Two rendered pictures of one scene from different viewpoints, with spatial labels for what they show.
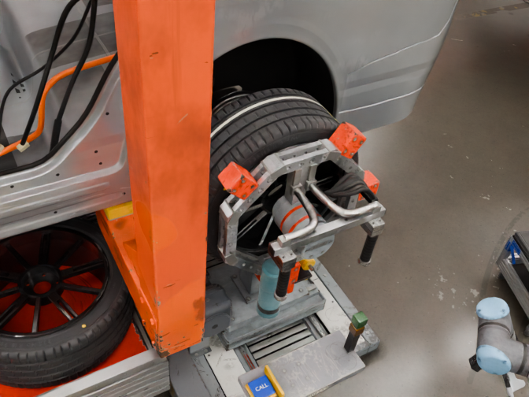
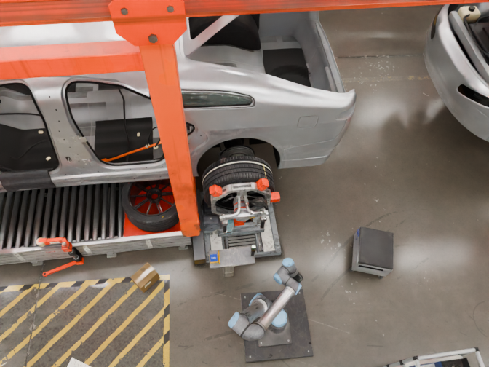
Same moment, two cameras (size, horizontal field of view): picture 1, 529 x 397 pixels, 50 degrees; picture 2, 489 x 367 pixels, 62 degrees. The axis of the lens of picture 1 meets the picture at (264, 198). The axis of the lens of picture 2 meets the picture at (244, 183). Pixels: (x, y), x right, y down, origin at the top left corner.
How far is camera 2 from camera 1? 2.01 m
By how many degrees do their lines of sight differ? 21
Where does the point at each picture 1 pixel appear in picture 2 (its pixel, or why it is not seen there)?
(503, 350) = (280, 277)
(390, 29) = (304, 137)
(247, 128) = (225, 172)
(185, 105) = (183, 183)
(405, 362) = not seen: hidden behind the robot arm
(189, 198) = (188, 201)
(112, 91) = not seen: hidden behind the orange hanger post
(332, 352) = (245, 253)
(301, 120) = (245, 173)
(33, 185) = (153, 168)
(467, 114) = (398, 148)
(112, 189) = not seen: hidden behind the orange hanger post
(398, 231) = (320, 204)
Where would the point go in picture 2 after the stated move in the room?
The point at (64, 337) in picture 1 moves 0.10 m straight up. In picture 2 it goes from (155, 218) to (153, 214)
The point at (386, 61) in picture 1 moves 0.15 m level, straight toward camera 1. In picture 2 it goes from (304, 146) to (295, 156)
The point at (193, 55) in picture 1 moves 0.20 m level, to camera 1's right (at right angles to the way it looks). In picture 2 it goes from (184, 174) to (209, 186)
